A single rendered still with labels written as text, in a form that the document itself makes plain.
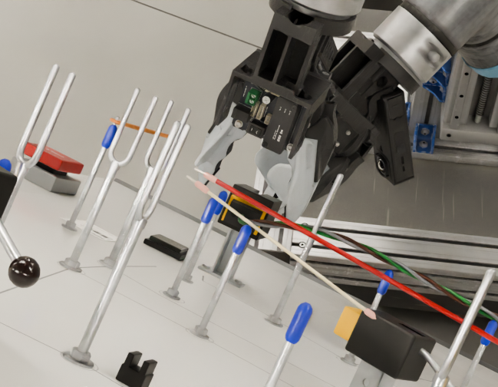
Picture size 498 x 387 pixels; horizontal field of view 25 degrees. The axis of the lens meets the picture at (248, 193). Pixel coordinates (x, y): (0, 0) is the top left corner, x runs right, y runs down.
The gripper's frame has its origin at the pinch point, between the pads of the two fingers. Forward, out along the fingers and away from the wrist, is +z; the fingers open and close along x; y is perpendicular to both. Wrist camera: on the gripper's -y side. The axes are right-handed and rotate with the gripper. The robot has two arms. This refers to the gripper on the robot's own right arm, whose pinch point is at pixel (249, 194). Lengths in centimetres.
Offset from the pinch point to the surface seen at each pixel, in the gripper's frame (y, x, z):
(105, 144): 6.6, -12.3, -2.1
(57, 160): -4.5, -20.6, 8.4
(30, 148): -5.0, -24.0, 8.8
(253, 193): -2.7, -0.2, 1.2
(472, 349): -112, 34, 74
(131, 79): -149, -65, 69
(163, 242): -0.3, -6.4, 8.9
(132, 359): 41.3, 4.5, -10.9
